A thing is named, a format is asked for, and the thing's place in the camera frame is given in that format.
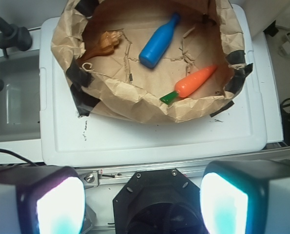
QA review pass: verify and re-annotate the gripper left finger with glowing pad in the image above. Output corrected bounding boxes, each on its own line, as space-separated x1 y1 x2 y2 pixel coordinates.
0 166 85 234

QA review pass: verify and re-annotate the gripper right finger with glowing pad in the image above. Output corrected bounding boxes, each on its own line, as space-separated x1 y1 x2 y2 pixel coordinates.
200 159 290 234

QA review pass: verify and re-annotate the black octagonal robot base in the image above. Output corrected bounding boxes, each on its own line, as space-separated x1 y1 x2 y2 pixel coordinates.
113 169 208 234

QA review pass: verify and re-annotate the blue plastic bottle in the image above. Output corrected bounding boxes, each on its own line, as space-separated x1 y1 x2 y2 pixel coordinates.
138 13 180 68

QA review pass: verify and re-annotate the white plastic bin lid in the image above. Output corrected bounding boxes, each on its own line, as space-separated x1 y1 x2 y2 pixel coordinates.
39 3 268 168

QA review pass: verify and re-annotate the orange toy carrot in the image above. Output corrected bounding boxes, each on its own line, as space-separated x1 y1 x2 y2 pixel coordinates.
160 65 218 104

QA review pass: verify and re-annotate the white power adapter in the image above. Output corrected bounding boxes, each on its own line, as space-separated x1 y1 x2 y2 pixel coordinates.
279 33 290 57

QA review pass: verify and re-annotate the crumpled brown paper bag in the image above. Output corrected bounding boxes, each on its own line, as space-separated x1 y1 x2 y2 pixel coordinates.
51 0 252 124

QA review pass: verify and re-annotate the brown toy seashell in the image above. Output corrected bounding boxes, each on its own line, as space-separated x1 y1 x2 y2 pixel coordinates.
80 31 123 61

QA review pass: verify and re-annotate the black cable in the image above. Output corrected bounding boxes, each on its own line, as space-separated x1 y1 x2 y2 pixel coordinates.
0 147 39 168

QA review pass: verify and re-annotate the aluminium frame rail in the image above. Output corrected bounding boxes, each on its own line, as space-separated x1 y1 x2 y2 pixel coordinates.
76 146 290 188

